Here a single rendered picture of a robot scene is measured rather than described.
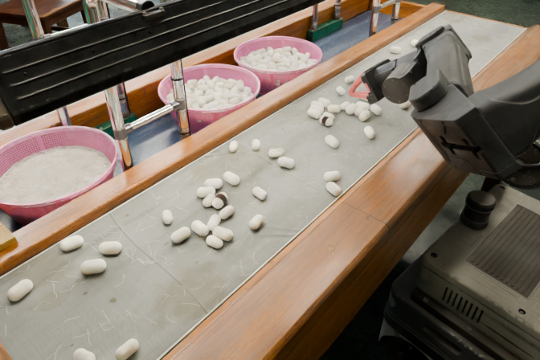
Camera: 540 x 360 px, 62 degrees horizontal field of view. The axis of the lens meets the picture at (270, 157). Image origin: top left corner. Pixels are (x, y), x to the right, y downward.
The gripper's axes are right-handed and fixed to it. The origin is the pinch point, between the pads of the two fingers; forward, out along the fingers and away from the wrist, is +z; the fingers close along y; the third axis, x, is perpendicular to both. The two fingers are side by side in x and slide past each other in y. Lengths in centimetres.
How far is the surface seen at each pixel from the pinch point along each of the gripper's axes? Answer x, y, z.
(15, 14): -114, -16, 204
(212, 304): 14, 57, -5
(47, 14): -105, -27, 192
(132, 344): 11, 69, -4
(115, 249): 1, 60, 9
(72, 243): -3, 64, 14
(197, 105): -14.6, 18.4, 31.2
